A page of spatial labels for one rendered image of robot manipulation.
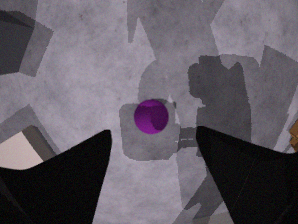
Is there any purple ball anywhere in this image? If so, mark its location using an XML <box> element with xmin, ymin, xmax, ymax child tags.
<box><xmin>134</xmin><ymin>100</ymin><xmax>169</xmax><ymax>135</ymax></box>

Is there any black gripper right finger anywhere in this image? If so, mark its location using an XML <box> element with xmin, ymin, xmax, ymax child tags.
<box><xmin>196</xmin><ymin>125</ymin><xmax>298</xmax><ymax>224</ymax></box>

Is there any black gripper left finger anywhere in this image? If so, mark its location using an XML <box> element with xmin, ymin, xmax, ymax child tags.
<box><xmin>0</xmin><ymin>129</ymin><xmax>113</xmax><ymax>224</ymax></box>

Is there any pale pink flat block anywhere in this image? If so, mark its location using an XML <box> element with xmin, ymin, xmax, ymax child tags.
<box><xmin>0</xmin><ymin>125</ymin><xmax>53</xmax><ymax>171</ymax></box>

